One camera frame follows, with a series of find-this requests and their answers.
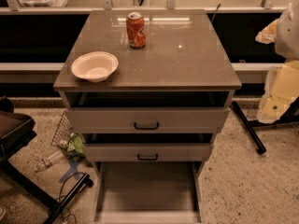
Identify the drawer black handle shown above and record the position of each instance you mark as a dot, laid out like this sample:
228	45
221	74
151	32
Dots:
147	120
148	152
147	193

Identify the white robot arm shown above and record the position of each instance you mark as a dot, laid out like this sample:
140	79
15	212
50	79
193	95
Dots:
281	87

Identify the grey drawer cabinet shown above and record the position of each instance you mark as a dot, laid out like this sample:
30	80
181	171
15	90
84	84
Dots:
183	65

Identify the white paper bowl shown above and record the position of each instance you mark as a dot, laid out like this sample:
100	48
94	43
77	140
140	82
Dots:
94	66

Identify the orange soda can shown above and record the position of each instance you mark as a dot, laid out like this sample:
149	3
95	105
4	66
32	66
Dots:
135	30

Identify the green chip bag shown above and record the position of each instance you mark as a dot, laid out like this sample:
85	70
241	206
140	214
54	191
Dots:
74	146

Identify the black table leg right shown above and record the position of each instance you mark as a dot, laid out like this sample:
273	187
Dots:
291	116

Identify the clear plastic bottle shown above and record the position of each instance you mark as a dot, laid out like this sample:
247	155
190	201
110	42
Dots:
49	161

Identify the dark brown chair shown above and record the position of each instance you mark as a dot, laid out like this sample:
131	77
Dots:
16	129

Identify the black stand base left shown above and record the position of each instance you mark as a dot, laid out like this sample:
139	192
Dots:
55	206

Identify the wire mesh basket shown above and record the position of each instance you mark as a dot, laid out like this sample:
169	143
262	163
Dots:
62	132

